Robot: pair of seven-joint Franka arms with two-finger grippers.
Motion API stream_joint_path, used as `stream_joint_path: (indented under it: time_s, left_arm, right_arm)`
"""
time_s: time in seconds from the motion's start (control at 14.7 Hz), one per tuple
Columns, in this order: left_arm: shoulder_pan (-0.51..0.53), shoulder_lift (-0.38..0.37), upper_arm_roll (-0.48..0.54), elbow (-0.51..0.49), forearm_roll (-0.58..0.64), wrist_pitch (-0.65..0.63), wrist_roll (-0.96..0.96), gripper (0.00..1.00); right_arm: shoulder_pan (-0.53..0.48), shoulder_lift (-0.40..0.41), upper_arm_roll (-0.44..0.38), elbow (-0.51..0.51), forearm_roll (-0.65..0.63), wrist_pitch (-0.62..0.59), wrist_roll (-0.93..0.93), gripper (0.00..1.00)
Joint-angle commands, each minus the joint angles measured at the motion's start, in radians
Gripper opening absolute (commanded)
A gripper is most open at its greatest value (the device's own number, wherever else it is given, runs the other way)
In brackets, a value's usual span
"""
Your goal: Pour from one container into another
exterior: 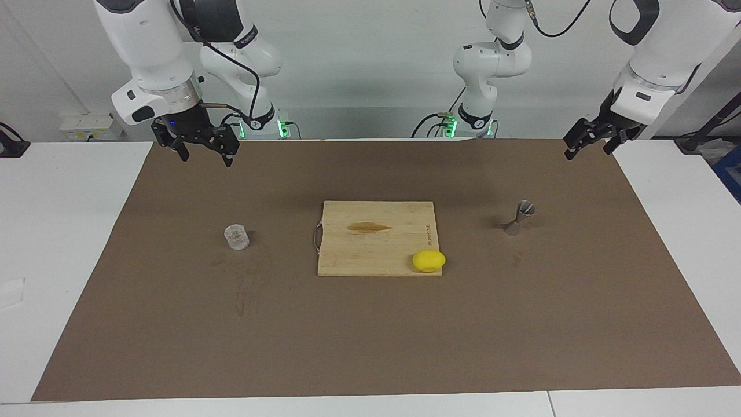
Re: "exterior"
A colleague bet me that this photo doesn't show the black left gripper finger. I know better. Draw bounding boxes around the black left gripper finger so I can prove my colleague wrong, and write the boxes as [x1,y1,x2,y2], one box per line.
[603,130,629,156]
[564,118,606,162]

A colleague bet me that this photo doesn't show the steel double jigger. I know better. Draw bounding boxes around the steel double jigger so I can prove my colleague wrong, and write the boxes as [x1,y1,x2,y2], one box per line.
[504,200,535,236]

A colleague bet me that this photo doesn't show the black stand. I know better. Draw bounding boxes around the black stand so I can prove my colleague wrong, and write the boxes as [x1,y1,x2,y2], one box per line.
[674,93,741,154]

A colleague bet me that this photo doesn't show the white power strip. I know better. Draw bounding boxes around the white power strip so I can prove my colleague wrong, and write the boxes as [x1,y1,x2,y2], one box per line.
[60,113,123,141]

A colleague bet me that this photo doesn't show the wooden cutting board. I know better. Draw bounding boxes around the wooden cutting board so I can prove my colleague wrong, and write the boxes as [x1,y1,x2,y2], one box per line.
[316,200,443,277]

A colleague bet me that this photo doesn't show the yellow lemon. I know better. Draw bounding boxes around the yellow lemon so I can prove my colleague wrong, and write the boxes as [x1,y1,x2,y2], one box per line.
[412,250,447,273]

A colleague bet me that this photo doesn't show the brown table mat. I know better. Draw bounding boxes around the brown table mat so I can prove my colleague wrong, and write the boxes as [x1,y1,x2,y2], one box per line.
[32,139,741,401]

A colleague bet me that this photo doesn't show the black base cables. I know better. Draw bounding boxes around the black base cables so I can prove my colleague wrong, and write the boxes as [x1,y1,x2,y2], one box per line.
[219,112,247,140]
[411,87,465,138]

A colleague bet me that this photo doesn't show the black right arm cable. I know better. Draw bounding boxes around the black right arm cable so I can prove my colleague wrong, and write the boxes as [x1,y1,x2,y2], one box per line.
[170,0,261,123]

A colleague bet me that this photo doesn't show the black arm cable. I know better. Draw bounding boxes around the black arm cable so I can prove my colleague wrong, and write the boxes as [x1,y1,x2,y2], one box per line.
[170,0,261,123]
[479,0,592,39]

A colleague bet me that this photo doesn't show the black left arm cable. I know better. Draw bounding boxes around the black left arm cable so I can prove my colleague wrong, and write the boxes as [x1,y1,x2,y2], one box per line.
[479,0,592,39]

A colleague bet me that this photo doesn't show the black clamp mount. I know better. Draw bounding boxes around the black clamp mount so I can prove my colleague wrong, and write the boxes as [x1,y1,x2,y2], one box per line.
[0,122,31,158]

